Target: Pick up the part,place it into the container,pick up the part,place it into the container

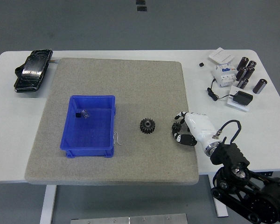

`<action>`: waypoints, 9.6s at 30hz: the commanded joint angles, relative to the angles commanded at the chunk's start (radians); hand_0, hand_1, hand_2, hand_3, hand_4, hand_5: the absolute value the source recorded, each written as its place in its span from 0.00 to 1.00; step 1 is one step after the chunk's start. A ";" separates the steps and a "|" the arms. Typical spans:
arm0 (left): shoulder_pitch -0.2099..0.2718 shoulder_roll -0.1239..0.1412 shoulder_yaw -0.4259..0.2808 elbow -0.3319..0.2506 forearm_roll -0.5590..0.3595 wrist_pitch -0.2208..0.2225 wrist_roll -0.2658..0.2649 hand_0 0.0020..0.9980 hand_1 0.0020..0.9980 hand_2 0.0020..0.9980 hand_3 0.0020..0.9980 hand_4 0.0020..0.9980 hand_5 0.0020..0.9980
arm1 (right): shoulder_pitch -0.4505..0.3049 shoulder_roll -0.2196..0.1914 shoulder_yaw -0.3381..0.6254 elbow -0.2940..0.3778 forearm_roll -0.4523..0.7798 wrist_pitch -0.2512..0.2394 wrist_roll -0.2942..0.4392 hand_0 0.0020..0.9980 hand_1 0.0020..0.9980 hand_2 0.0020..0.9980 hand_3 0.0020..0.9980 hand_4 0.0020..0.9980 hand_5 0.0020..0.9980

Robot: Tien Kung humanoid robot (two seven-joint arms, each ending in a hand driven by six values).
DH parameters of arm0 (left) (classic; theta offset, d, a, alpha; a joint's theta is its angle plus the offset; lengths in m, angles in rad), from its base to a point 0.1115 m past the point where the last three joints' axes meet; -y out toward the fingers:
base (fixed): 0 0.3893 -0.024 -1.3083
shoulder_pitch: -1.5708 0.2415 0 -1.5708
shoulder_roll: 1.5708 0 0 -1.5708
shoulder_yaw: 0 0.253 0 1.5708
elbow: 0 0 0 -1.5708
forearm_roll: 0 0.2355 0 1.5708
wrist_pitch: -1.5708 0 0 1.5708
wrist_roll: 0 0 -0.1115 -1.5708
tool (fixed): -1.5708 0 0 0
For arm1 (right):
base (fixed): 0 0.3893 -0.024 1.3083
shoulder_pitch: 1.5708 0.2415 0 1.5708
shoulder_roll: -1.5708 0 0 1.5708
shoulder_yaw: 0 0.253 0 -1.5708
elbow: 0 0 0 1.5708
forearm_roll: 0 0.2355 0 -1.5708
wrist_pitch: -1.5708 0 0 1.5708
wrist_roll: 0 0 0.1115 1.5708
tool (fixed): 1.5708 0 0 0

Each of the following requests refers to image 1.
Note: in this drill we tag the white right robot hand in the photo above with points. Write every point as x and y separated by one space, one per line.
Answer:
200 127

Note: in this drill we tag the small black gear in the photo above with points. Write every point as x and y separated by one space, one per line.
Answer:
176 126

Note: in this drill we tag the large black gear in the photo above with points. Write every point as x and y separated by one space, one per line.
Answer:
148 126

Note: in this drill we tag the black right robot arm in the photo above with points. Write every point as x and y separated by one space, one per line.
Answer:
231 156

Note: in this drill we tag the blue plastic box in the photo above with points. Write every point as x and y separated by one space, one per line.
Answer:
88 140

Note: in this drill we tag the white flat plate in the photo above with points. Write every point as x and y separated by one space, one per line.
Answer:
234 103

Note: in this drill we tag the white circuit breaker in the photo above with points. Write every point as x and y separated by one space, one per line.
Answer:
224 75

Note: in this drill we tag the dark brown capacitor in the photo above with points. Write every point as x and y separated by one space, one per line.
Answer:
242 83
251 64
249 72
260 86
243 62
240 72

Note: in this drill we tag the small black cube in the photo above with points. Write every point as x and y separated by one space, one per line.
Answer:
201 64
78 115

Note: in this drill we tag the grey-brown mat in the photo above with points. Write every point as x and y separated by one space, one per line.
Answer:
130 88

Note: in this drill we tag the white table leg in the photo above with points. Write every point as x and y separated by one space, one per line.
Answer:
221 210
47 205

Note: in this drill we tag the silver metal plate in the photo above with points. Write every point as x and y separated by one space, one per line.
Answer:
130 219

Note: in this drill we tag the black wrapped device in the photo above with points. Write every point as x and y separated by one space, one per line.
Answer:
32 70

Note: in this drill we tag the white switch panel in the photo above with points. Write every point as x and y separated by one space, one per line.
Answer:
221 55

